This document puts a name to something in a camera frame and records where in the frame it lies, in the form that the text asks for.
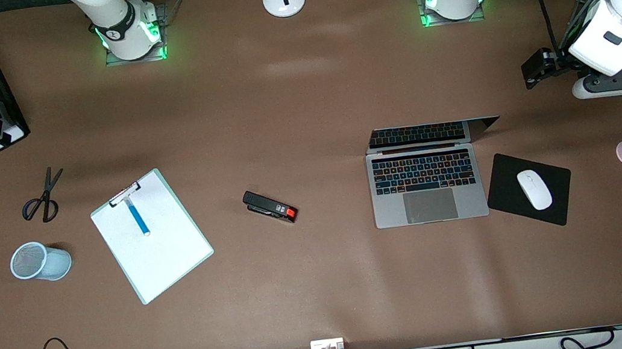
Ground black mouse pad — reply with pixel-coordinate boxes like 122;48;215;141
480;143;579;236

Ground black stapler with red end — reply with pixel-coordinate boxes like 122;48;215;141
241;184;300;230

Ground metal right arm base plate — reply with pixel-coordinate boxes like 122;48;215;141
97;3;170;69

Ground silver laptop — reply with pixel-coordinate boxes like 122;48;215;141
362;112;514;231

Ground pale green clipboard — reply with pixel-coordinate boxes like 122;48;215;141
84;162;221;311

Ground blue marker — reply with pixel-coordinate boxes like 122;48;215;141
124;193;151;239

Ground white paper sheet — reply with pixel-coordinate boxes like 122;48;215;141
87;167;217;307

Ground black scissors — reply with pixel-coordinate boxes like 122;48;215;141
16;165;71;226

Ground white computer mouse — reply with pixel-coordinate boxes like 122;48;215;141
516;167;554;213

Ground blue mesh pen cup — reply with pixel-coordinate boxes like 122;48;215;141
7;236;75;287

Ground black coiled cable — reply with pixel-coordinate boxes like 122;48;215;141
469;325;619;349

